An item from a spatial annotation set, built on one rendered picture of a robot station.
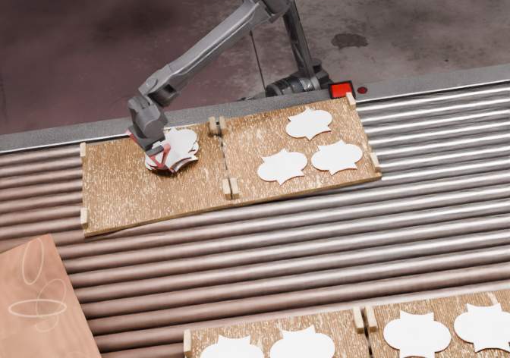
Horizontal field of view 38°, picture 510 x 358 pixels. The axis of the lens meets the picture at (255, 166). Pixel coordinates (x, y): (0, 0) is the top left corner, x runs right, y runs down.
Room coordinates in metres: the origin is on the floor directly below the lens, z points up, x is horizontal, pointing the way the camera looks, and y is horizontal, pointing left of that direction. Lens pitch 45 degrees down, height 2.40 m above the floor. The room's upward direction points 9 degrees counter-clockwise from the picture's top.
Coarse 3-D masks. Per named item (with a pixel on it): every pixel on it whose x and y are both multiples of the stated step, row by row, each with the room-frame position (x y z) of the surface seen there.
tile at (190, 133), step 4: (172, 128) 1.65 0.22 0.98; (168, 132) 1.63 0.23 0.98; (172, 132) 1.63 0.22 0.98; (176, 132) 1.63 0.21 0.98; (180, 132) 1.63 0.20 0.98; (184, 132) 1.62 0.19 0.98; (188, 132) 1.62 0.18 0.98; (192, 132) 1.62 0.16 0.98; (172, 136) 1.62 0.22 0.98; (176, 136) 1.61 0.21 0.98; (180, 136) 1.61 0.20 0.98; (184, 136) 1.61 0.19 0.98; (188, 136) 1.61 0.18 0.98; (192, 136) 1.60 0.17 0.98; (196, 136) 1.60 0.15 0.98; (192, 140) 1.58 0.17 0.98; (196, 140) 1.59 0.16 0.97
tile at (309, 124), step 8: (304, 112) 1.67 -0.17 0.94; (312, 112) 1.66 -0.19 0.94; (320, 112) 1.66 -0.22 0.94; (328, 112) 1.65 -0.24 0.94; (288, 120) 1.65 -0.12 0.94; (296, 120) 1.64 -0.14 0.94; (304, 120) 1.63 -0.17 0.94; (312, 120) 1.63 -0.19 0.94; (320, 120) 1.62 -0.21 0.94; (328, 120) 1.62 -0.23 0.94; (288, 128) 1.61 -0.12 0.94; (296, 128) 1.60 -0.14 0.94; (304, 128) 1.60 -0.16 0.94; (312, 128) 1.59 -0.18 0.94; (320, 128) 1.59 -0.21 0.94; (328, 128) 1.58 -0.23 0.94; (296, 136) 1.57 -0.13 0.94; (304, 136) 1.57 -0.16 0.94; (312, 136) 1.56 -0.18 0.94
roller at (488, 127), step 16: (448, 128) 1.53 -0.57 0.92; (464, 128) 1.52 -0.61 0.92; (480, 128) 1.51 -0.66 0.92; (496, 128) 1.51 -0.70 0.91; (384, 144) 1.52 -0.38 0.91; (400, 144) 1.51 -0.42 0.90; (224, 160) 1.54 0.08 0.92; (0, 192) 1.55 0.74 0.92; (16, 192) 1.55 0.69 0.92; (32, 192) 1.54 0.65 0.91; (48, 192) 1.54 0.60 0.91; (64, 192) 1.53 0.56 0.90
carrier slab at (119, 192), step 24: (96, 144) 1.68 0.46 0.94; (120, 144) 1.66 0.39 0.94; (216, 144) 1.60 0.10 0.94; (96, 168) 1.57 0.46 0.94; (120, 168) 1.56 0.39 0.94; (144, 168) 1.54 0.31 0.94; (192, 168) 1.51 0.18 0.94; (216, 168) 1.50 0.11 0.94; (96, 192) 1.48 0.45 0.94; (120, 192) 1.46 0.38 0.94; (144, 192) 1.45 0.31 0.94; (168, 192) 1.43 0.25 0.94; (192, 192) 1.42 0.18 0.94; (216, 192) 1.40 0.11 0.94; (96, 216) 1.38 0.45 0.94; (120, 216) 1.37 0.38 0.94; (144, 216) 1.36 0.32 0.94; (168, 216) 1.35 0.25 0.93
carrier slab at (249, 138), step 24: (240, 120) 1.69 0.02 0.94; (264, 120) 1.67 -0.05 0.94; (336, 120) 1.62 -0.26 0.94; (240, 144) 1.58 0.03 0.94; (264, 144) 1.57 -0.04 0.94; (288, 144) 1.55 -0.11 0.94; (312, 144) 1.53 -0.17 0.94; (360, 144) 1.50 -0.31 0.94; (240, 168) 1.48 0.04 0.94; (312, 168) 1.44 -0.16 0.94; (360, 168) 1.41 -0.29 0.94; (240, 192) 1.39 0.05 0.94; (264, 192) 1.38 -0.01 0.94; (288, 192) 1.36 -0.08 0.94; (312, 192) 1.36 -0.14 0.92
